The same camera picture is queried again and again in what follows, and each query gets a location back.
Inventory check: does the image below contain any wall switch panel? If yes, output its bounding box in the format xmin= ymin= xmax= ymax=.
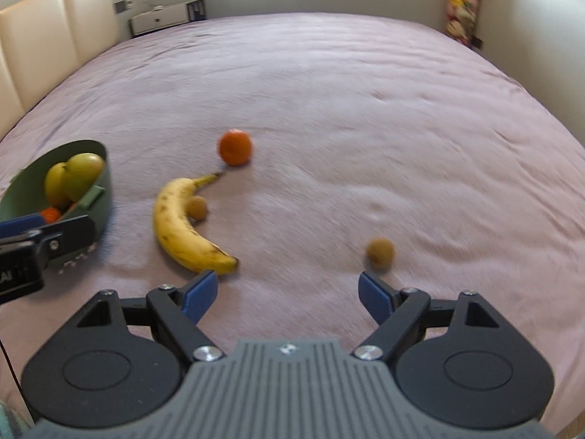
xmin=114 ymin=0 xmax=134 ymax=14

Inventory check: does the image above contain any orange mandarin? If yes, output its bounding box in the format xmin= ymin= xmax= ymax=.
xmin=39 ymin=206 xmax=63 ymax=224
xmin=217 ymin=130 xmax=253 ymax=166

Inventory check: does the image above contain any plush toy hanging rack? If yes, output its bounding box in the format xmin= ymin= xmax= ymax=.
xmin=446 ymin=0 xmax=480 ymax=46

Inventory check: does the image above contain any small kumquat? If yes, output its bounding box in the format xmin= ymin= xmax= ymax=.
xmin=185 ymin=195 xmax=208 ymax=222
xmin=365 ymin=237 xmax=396 ymax=271

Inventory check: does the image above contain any cream leather headboard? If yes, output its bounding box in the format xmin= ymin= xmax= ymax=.
xmin=1 ymin=0 xmax=119 ymax=136

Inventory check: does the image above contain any yellow banana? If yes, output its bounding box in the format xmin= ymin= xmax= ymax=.
xmin=153 ymin=172 xmax=239 ymax=274

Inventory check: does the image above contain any green colander bowl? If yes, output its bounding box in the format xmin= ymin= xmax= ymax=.
xmin=0 ymin=139 xmax=114 ymax=269

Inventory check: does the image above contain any pink bed blanket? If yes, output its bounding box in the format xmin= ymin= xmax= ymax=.
xmin=1 ymin=14 xmax=584 ymax=432

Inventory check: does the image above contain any white bedside cabinet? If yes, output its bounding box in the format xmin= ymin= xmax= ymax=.
xmin=129 ymin=0 xmax=207 ymax=38

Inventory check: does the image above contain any yellow-green pear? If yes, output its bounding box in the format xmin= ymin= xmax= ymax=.
xmin=61 ymin=153 xmax=105 ymax=202
xmin=44 ymin=162 xmax=71 ymax=211

